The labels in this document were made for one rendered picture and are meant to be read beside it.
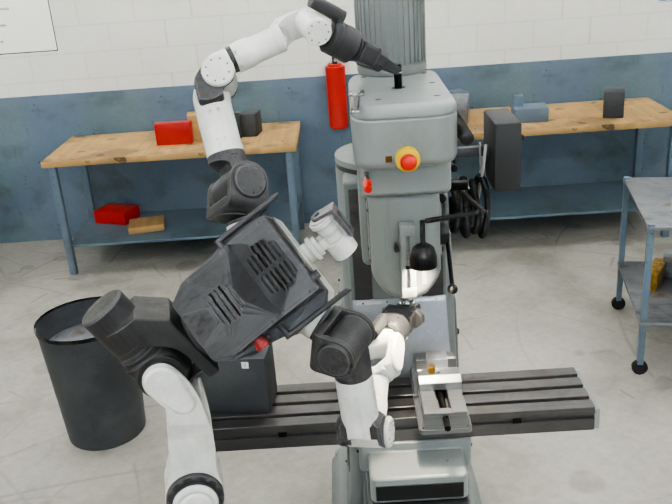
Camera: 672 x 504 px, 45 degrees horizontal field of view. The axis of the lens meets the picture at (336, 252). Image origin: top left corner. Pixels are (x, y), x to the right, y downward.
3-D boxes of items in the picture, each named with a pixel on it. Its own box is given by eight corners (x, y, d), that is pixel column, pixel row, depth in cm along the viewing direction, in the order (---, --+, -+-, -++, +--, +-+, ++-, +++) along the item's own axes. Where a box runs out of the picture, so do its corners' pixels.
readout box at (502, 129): (524, 190, 244) (526, 121, 236) (494, 192, 244) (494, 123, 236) (511, 171, 263) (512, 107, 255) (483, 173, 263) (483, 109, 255)
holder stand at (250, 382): (270, 412, 245) (263, 354, 237) (199, 412, 248) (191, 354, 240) (277, 391, 256) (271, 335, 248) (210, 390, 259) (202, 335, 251)
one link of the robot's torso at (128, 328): (77, 334, 177) (140, 285, 176) (81, 310, 189) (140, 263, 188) (162, 414, 189) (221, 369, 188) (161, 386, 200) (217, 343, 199)
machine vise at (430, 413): (472, 432, 229) (472, 399, 225) (419, 435, 229) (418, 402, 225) (455, 368, 261) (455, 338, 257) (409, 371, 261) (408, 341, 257)
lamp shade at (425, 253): (415, 273, 207) (415, 250, 205) (405, 263, 214) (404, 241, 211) (441, 268, 209) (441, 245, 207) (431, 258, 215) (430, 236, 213)
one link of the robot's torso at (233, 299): (223, 405, 170) (358, 302, 169) (130, 276, 174) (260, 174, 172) (252, 388, 200) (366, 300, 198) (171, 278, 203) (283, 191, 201)
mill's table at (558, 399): (601, 429, 239) (603, 406, 236) (184, 454, 242) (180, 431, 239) (579, 387, 260) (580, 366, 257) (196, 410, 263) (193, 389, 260)
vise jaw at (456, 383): (461, 388, 237) (461, 377, 236) (419, 391, 237) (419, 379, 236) (458, 378, 243) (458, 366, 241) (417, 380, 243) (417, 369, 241)
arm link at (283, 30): (331, 36, 197) (281, 58, 195) (320, 26, 204) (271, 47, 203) (323, 11, 193) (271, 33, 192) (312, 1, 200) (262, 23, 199)
